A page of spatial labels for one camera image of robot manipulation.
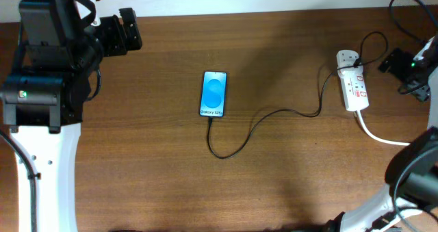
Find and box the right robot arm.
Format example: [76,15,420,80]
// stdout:
[321,36,437,232]

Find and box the blue screen Galaxy smartphone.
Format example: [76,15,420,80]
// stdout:
[199,71,228,118]

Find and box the black charging cable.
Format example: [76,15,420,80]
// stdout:
[206,31,389,160]

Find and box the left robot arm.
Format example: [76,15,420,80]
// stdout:
[1,0,142,231]

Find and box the white power strip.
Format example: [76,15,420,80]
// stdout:
[339,70,369,112]

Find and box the white plug adapter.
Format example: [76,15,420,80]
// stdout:
[336,50,363,76]

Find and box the white power strip cord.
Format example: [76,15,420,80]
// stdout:
[355,109,411,147]

